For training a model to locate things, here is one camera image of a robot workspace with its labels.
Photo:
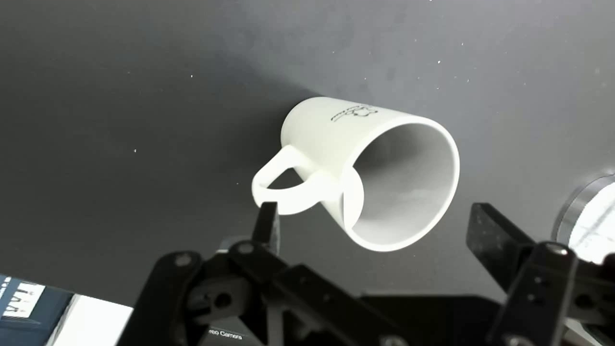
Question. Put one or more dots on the white mug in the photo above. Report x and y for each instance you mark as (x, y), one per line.
(333, 141)

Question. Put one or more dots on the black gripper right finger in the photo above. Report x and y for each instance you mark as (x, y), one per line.
(539, 282)

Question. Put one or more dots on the blue and white box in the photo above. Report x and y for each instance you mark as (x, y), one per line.
(39, 309)

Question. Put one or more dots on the silver metal mounting plate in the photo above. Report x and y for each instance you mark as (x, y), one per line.
(593, 218)

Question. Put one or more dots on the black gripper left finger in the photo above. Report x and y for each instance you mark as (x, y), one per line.
(270, 270)

